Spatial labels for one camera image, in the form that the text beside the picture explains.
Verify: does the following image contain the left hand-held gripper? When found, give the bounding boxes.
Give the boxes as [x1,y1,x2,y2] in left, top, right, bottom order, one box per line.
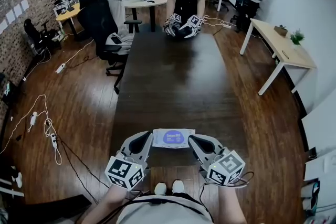
[104,131,154,191]

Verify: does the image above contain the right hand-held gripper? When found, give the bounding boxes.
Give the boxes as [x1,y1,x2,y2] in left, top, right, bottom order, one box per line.
[188,135,246,187]

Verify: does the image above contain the white wet wipe pack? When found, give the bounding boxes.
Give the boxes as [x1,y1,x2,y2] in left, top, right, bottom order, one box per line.
[151,127,197,149]

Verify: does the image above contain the person's right forearm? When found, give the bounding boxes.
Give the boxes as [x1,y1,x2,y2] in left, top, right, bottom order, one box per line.
[217,186,249,224]

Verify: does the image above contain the person's left forearm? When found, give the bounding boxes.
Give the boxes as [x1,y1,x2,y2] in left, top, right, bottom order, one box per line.
[81,184,130,224]

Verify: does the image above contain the person's right white shoe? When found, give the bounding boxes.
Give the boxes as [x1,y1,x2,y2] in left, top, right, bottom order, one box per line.
[172,179,185,194]

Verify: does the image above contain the person's white shoe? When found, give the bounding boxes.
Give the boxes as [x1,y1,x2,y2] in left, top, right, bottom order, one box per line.
[154,182,167,196]
[172,179,185,194]

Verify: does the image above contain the person's left white shoe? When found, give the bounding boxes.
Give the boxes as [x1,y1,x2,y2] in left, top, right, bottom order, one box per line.
[154,182,167,196]

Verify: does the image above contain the person's black trousers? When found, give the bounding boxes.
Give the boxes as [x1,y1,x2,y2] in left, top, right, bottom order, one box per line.
[136,189,204,202]

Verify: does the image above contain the person's white shirt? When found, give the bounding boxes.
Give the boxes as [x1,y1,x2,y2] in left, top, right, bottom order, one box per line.
[115,194,215,224]

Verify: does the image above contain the black flat panel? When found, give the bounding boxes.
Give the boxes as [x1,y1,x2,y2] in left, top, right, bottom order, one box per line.
[25,194,93,224]

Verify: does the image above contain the grey white garment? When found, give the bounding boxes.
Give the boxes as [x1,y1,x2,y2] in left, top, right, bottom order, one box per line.
[104,32,135,55]

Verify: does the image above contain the white cardboard box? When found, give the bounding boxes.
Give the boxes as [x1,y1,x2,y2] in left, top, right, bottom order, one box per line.
[304,149,336,182]

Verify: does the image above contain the white cabinet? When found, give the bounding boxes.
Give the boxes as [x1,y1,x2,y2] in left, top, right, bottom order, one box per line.
[300,102,336,152]

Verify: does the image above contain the black pouch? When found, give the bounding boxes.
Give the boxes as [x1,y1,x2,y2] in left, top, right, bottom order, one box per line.
[176,26,194,40]

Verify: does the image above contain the teal black headset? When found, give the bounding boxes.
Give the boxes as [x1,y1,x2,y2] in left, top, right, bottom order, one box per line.
[309,180,322,211]

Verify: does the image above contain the black bench stool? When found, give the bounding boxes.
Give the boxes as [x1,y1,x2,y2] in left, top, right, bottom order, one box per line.
[123,19,143,34]

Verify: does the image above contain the light wood desk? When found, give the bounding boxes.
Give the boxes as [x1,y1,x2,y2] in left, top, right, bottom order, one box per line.
[239,18,318,97]

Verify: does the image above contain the white shelf rack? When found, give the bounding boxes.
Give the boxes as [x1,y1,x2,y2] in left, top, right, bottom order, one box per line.
[0,178,26,199]

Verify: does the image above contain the small brown box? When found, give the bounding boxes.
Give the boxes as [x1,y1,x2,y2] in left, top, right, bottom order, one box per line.
[273,24,289,36]

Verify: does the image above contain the black floor case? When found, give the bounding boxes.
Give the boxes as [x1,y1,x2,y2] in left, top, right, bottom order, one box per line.
[0,73,19,108]

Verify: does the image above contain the small green potted plant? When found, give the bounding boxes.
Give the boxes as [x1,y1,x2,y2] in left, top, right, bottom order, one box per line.
[289,29,306,46]

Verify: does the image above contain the pale round table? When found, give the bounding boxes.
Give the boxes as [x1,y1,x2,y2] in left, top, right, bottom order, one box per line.
[123,0,169,34]

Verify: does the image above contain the yellow round table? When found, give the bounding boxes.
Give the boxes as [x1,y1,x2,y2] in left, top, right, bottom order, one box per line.
[55,3,81,40]

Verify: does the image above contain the cluttered white side desk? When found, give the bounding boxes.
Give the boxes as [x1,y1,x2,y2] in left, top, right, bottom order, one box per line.
[52,0,80,16]

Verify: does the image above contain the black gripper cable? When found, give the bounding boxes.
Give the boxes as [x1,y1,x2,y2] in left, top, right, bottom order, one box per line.
[104,188,143,221]
[199,170,255,219]

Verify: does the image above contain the black floor cable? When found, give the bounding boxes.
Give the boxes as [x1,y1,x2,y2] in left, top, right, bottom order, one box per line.
[56,135,111,204]

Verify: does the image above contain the looped white floor cable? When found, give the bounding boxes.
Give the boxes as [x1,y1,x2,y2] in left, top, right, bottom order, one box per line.
[44,118,63,166]

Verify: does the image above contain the tangled white floor cable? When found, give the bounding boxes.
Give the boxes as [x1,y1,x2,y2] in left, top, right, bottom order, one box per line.
[202,15,227,27]

